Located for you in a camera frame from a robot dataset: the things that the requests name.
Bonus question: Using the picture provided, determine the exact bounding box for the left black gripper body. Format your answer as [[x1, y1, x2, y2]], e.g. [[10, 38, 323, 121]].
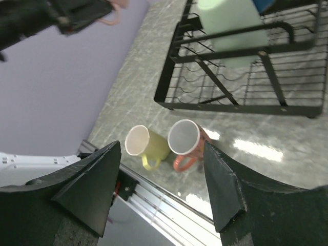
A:
[[1, 1, 54, 51]]

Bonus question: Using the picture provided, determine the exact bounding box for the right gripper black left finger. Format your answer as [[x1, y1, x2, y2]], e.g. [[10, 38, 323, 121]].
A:
[[1, 141, 121, 245]]

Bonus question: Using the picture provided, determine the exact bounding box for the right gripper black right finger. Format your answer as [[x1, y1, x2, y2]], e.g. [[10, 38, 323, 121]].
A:
[[203, 142, 327, 245]]

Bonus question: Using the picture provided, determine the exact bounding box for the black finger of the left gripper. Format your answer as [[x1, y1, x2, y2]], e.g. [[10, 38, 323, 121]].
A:
[[48, 0, 114, 35]]

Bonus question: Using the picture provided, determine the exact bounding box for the light pink mug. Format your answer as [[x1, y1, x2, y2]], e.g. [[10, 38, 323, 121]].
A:
[[97, 0, 130, 26]]

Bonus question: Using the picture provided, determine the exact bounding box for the coral pink mug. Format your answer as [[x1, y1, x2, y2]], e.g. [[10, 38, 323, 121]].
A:
[[167, 119, 211, 172]]

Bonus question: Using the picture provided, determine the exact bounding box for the green cup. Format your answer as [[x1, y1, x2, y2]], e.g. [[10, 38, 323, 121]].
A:
[[197, 0, 269, 69]]

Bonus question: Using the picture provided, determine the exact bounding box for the blue mug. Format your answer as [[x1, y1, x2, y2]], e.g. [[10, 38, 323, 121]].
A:
[[252, 0, 276, 14]]

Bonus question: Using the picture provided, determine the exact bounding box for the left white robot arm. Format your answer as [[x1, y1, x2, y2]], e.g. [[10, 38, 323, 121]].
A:
[[1, 1, 114, 186]]

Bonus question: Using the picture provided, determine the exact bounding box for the yellow mug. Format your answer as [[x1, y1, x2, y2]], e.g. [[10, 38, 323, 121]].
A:
[[125, 125, 170, 171]]

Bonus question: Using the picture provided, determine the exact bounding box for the aluminium mounting rail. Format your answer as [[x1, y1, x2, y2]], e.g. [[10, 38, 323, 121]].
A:
[[78, 139, 222, 246]]

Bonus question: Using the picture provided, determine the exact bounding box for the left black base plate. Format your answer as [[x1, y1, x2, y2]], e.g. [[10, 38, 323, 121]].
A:
[[77, 149, 138, 206]]

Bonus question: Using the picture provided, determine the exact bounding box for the black wire dish rack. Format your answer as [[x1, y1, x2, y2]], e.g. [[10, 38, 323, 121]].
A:
[[154, 1, 327, 118]]

